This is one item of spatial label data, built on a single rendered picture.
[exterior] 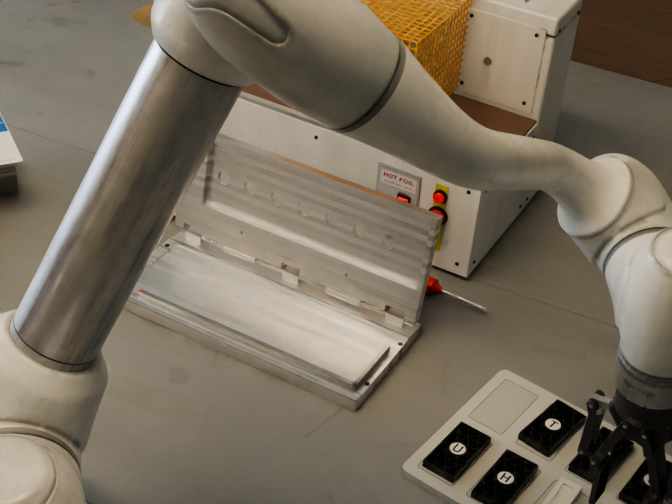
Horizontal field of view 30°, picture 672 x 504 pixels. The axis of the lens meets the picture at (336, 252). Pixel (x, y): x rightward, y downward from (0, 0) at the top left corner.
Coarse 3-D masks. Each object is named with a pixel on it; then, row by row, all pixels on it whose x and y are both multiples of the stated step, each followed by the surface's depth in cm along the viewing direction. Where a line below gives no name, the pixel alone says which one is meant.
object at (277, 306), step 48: (192, 240) 204; (144, 288) 194; (192, 288) 195; (240, 288) 196; (288, 288) 196; (192, 336) 188; (288, 336) 187; (336, 336) 188; (384, 336) 189; (336, 384) 179
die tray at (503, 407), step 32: (512, 384) 184; (480, 416) 178; (512, 416) 178; (512, 448) 173; (576, 448) 174; (640, 448) 175; (416, 480) 168; (544, 480) 169; (576, 480) 169; (608, 480) 170
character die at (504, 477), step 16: (496, 464) 169; (512, 464) 169; (528, 464) 169; (480, 480) 166; (496, 480) 167; (512, 480) 167; (528, 480) 168; (480, 496) 164; (496, 496) 165; (512, 496) 164
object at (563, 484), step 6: (564, 480) 167; (558, 486) 166; (564, 486) 167; (570, 486) 167; (576, 486) 167; (552, 492) 166; (558, 492) 166; (564, 492) 166; (570, 492) 166; (576, 492) 166; (546, 498) 165; (552, 498) 165; (558, 498) 165; (564, 498) 165; (570, 498) 165; (576, 498) 166
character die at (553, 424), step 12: (552, 408) 179; (564, 408) 179; (540, 420) 177; (552, 420) 177; (564, 420) 178; (576, 420) 177; (528, 432) 175; (540, 432) 176; (552, 432) 175; (564, 432) 175; (528, 444) 174; (540, 444) 173; (552, 444) 173
